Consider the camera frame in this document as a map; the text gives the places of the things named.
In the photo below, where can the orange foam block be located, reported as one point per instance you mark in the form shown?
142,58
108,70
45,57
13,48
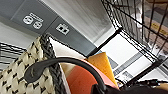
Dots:
83,81

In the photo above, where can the yellow foam sponge block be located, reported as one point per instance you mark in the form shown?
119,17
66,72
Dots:
103,65

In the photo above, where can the small square wall socket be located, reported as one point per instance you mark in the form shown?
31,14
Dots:
62,29

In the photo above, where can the double round wall socket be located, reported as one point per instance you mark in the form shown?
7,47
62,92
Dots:
33,20

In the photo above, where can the long grey wall band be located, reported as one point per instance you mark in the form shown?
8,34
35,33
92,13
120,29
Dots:
20,8

